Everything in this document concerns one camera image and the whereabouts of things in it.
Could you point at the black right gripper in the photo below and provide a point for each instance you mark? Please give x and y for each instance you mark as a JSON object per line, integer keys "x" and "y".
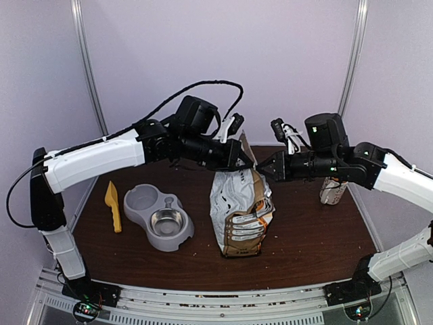
{"x": 281, "y": 168}

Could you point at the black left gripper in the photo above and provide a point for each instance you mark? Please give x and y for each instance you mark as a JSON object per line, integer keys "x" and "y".
{"x": 229, "y": 162}

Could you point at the dog food bag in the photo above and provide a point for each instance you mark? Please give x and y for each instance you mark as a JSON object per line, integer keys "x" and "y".
{"x": 241, "y": 210}

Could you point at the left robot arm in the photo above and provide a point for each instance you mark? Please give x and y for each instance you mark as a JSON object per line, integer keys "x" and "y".
{"x": 194, "y": 132}

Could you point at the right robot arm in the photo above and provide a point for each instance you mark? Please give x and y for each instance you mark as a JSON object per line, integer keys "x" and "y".
{"x": 369, "y": 166}

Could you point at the grey double pet feeder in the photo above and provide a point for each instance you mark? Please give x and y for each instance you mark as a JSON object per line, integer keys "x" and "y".
{"x": 145, "y": 199}

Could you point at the patterned mug yellow inside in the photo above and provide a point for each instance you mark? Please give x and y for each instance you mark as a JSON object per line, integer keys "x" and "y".
{"x": 332, "y": 190}

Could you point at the steel bowl in feeder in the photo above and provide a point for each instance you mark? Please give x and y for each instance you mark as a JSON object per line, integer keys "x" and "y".
{"x": 166, "y": 222}

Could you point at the yellow plastic scoop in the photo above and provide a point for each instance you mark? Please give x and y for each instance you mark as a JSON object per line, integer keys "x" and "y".
{"x": 111, "y": 200}

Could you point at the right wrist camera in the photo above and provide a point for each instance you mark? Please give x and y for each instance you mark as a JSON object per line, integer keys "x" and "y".
{"x": 288, "y": 135}

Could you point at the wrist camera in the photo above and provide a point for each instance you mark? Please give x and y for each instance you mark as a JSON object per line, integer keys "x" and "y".
{"x": 288, "y": 135}
{"x": 229, "y": 127}

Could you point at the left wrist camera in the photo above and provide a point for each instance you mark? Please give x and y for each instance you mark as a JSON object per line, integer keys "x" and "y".
{"x": 229, "y": 127}

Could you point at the front aluminium rail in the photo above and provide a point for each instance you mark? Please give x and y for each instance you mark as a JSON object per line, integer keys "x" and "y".
{"x": 298, "y": 305}

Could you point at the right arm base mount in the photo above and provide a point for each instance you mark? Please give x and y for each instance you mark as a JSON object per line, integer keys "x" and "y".
{"x": 351, "y": 290}

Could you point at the right aluminium frame post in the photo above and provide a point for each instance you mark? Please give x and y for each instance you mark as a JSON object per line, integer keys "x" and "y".
{"x": 355, "y": 54}

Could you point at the aluminium frame post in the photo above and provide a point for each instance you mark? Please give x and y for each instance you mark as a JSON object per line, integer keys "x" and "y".
{"x": 79, "y": 25}
{"x": 355, "y": 54}

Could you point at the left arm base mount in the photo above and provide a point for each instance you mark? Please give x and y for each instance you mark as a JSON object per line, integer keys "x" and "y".
{"x": 92, "y": 292}

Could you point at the left aluminium frame post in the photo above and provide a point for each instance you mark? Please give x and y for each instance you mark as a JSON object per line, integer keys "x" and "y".
{"x": 79, "y": 25}

